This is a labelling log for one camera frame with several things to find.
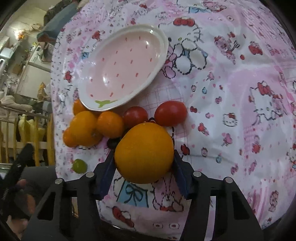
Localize teal blanket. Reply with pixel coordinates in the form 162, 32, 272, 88
37, 1, 79, 44

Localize green grape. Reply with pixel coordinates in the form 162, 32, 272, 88
72, 159, 88, 174

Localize large orange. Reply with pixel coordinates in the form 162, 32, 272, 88
114, 123, 174, 184

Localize pink strawberry plate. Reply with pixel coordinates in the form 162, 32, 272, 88
76, 24, 169, 111

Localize person's hand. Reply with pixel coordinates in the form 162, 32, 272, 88
6, 179, 36, 240

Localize wooden crib railing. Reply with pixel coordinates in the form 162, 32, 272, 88
1, 105, 55, 166

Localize round red tomato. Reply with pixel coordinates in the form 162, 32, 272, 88
123, 106, 149, 129

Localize oval red tomato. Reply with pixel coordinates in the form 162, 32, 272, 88
154, 100, 188, 126

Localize medium orange mandarin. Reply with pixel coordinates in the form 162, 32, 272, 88
69, 111, 103, 148

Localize dark grape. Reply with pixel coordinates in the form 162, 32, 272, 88
107, 138, 121, 150

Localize small orange mandarin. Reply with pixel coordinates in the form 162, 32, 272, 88
96, 111, 125, 138

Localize pink cartoon print bedsheet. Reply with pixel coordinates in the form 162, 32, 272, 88
51, 1, 295, 229

